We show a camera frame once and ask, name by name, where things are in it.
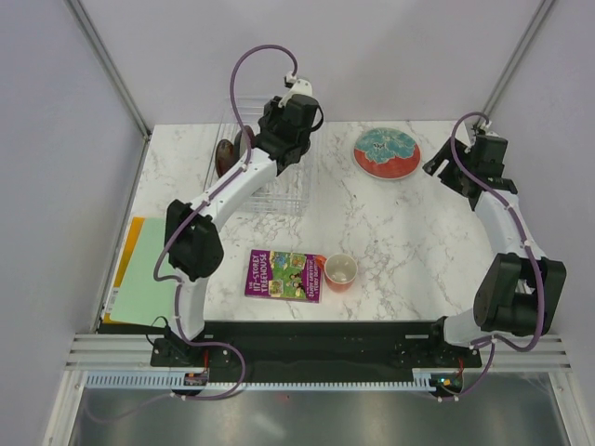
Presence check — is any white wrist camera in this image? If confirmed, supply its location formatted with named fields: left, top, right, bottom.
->
left=282, top=73, right=313, bottom=103
left=471, top=118, right=492, bottom=135

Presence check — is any orange mug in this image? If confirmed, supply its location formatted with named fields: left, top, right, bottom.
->
left=314, top=254, right=358, bottom=293

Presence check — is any yellow folder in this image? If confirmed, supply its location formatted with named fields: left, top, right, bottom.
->
left=101, top=216, right=145, bottom=324

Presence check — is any white slotted cable duct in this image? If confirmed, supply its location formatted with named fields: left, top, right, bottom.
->
left=85, top=369, right=461, bottom=392

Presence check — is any dark rimmed cream plate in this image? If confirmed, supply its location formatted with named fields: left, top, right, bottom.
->
left=233, top=125, right=255, bottom=160

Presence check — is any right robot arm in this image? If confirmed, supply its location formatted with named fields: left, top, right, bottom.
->
left=423, top=133, right=567, bottom=366

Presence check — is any green folder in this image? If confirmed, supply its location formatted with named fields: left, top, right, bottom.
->
left=112, top=217, right=176, bottom=326

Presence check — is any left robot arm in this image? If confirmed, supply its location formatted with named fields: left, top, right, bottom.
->
left=153, top=87, right=324, bottom=365

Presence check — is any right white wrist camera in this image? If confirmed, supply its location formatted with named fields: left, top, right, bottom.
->
left=471, top=118, right=492, bottom=135

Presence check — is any purple treehouse book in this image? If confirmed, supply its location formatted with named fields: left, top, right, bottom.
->
left=245, top=249, right=323, bottom=304

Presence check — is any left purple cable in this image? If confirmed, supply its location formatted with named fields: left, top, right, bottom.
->
left=86, top=45, right=299, bottom=424

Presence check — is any small red floral plate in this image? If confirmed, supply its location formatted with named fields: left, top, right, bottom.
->
left=215, top=138, right=238, bottom=177

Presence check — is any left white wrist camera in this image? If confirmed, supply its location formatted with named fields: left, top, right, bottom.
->
left=282, top=73, right=313, bottom=103

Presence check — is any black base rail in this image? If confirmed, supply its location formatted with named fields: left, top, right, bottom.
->
left=151, top=320, right=482, bottom=381

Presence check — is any teal and red floral plate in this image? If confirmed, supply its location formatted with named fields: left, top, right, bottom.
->
left=353, top=127, right=421, bottom=180

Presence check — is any white wire dish rack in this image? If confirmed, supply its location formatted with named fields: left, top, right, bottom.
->
left=197, top=109, right=324, bottom=226

